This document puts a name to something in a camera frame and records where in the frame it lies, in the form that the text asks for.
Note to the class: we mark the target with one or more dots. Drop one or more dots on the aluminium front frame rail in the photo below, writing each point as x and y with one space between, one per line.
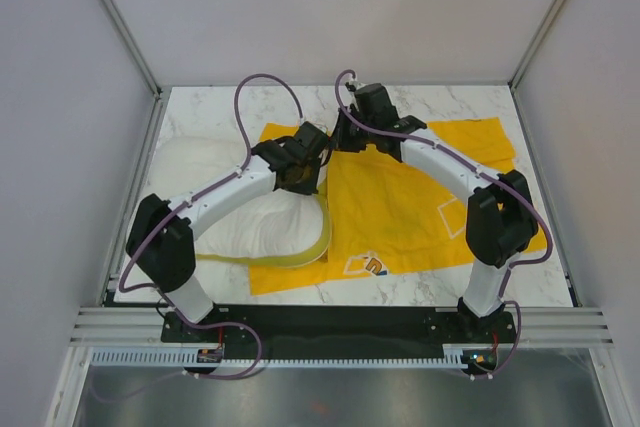
543 327

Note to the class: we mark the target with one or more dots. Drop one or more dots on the white pillow yellow piping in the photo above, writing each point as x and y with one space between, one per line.
279 229

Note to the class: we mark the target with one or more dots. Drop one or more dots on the left aluminium corner post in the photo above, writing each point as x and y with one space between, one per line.
130 44

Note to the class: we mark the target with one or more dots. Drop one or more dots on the white slotted cable duct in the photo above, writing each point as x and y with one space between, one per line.
194 358

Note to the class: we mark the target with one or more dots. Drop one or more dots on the right aluminium corner post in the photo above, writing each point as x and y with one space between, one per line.
543 30

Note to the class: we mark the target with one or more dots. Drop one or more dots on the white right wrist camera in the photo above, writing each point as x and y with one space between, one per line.
353 84

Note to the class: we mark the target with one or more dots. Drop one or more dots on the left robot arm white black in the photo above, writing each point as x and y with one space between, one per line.
162 238

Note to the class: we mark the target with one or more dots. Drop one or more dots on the yellow pillowcase with logo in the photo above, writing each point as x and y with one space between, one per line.
387 218

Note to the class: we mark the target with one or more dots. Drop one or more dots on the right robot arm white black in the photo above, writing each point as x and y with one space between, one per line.
500 218

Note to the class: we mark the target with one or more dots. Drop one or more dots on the aluminium corner post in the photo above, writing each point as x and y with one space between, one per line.
130 44
543 30

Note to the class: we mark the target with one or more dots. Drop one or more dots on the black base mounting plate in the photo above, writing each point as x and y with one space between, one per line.
340 332

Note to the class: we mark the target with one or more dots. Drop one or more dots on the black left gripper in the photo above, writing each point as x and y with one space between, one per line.
309 188

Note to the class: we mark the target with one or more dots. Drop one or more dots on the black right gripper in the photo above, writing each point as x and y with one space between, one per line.
340 141

